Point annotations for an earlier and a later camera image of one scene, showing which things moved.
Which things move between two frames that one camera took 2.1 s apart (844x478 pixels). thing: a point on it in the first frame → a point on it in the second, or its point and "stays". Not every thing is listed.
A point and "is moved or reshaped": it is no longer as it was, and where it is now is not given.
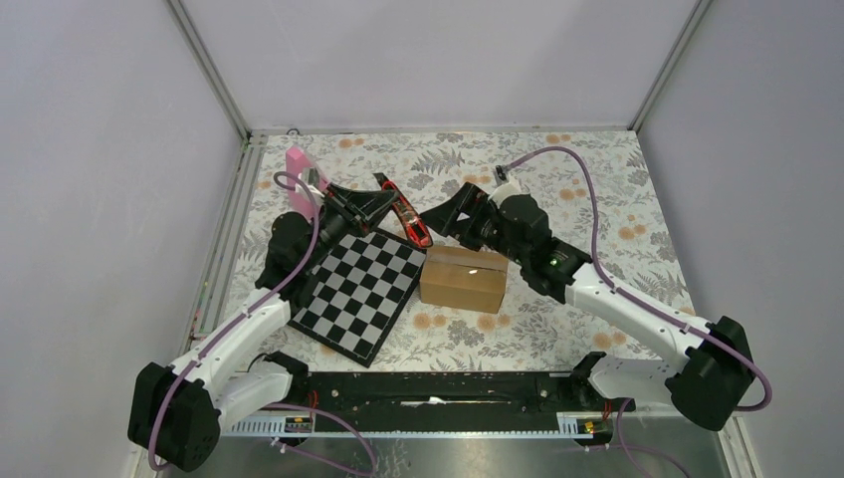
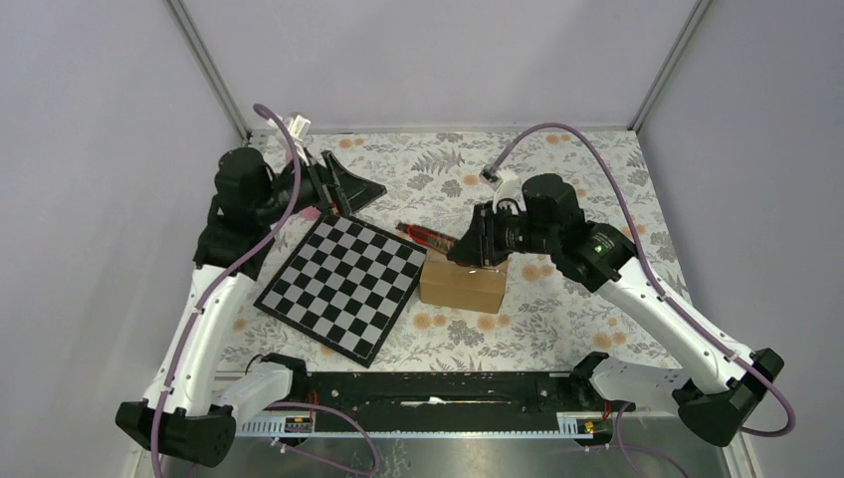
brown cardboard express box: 464,279 stays
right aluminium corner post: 671,62 stays
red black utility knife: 414,224 is moved or reshaped
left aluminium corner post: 210,70 stays
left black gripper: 362,210 → 351,192
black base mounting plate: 445,400 stays
